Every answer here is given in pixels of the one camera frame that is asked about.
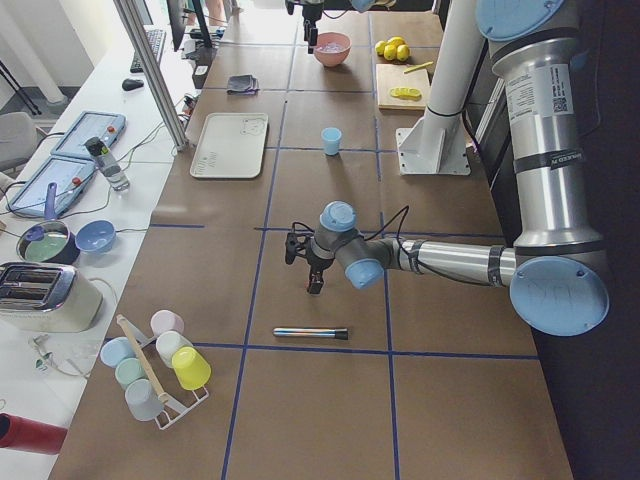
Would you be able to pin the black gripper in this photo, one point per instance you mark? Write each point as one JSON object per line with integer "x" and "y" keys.
{"x": 316, "y": 260}
{"x": 310, "y": 15}

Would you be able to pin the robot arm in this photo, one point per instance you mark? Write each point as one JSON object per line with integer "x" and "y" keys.
{"x": 556, "y": 267}

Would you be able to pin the pile of ice cubes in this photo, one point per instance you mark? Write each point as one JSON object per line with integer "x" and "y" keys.
{"x": 331, "y": 48}

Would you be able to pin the blue plastic cup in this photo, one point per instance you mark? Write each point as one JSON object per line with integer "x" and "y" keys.
{"x": 331, "y": 138}

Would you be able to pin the yellow cup on rack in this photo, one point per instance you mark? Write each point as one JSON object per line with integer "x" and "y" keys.
{"x": 191, "y": 368}

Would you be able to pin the pink cup on rack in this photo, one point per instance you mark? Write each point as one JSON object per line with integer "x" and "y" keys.
{"x": 166, "y": 320}

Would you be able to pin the white cup on rack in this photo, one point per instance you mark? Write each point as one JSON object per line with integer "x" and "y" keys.
{"x": 168, "y": 343}

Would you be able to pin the mint cup on rack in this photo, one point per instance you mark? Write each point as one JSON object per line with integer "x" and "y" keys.
{"x": 128, "y": 371}

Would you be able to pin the grey cup on rack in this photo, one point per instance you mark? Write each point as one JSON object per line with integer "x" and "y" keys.
{"x": 142, "y": 400}

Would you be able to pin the light blue cup on rack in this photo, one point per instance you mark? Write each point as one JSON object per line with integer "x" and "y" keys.
{"x": 115, "y": 351}

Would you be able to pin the pink bowl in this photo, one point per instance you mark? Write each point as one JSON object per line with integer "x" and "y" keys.
{"x": 332, "y": 60}

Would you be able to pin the steel muddler black tip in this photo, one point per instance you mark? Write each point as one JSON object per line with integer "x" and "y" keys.
{"x": 331, "y": 333}

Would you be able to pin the yellow lemon far left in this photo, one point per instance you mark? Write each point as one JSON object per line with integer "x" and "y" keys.
{"x": 381, "y": 47}

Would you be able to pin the yellow lemon top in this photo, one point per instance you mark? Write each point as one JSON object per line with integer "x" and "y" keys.
{"x": 396, "y": 41}

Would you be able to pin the grey folded cloth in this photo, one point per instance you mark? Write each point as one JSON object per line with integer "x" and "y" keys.
{"x": 245, "y": 84}

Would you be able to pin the bamboo cutting board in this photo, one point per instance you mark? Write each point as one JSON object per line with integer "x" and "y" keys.
{"x": 389, "y": 76}

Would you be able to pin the yellow-green plastic knife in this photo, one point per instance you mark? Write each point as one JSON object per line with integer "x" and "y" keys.
{"x": 418, "y": 67}

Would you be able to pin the lemon slices row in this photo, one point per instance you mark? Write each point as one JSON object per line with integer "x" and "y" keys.
{"x": 405, "y": 93}

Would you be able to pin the black monitor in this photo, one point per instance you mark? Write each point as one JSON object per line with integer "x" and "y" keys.
{"x": 188, "y": 21}

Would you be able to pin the cream bear tray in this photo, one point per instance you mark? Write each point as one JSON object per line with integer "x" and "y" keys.
{"x": 231, "y": 146}

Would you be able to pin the black computer mouse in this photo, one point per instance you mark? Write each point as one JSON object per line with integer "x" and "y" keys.
{"x": 130, "y": 84}

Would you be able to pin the blue teach pendant far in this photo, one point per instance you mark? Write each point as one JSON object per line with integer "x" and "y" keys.
{"x": 107, "y": 126}

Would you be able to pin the blue bowl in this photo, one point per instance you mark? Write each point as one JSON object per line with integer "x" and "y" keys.
{"x": 96, "y": 237}

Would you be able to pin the clear water bottle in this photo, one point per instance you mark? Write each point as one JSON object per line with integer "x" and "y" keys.
{"x": 107, "y": 164}

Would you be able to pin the cream toaster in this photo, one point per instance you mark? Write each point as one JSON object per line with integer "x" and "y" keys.
{"x": 52, "y": 298}

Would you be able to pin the dark blue saucepan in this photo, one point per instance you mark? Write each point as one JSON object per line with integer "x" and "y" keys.
{"x": 50, "y": 241}

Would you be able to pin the red bottle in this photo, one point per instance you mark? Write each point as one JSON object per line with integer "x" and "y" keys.
{"x": 27, "y": 435}

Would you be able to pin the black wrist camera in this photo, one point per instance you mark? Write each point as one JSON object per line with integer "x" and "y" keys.
{"x": 296, "y": 241}

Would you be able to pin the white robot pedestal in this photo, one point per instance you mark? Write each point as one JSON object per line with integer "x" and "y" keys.
{"x": 435, "y": 145}

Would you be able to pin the aluminium frame post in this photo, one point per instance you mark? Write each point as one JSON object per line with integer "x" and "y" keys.
{"x": 134, "y": 27}

